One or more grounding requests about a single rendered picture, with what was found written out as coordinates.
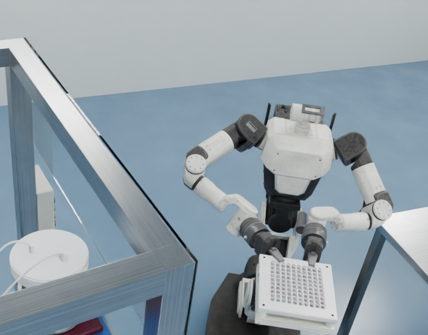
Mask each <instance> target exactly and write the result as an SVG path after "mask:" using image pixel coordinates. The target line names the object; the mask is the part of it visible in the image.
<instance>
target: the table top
mask: <svg viewBox="0 0 428 335"><path fill-rule="evenodd" d="M377 230H378V231H379V232H380V233H381V234H382V235H383V236H384V237H385V238H386V239H387V240H388V241H389V242H390V243H391V245H392V246H393V247H394V248H395V249H396V250H397V251H398V252H399V254H400V255H401V256H402V257H403V258H404V259H405V260H406V261H407V262H408V263H409V264H410V265H411V266H412V267H413V269H414V270H415V271H416V272H417V273H418V274H419V275H420V277H421V278H422V279H423V280H424V281H425V282H426V283H427V284H428V207H424V208H419V209H412V210H409V211H402V212H398V213H392V215H391V217H390V218H389V219H387V220H386V221H385V223H384V224H383V225H381V226H379V227H377Z"/></svg>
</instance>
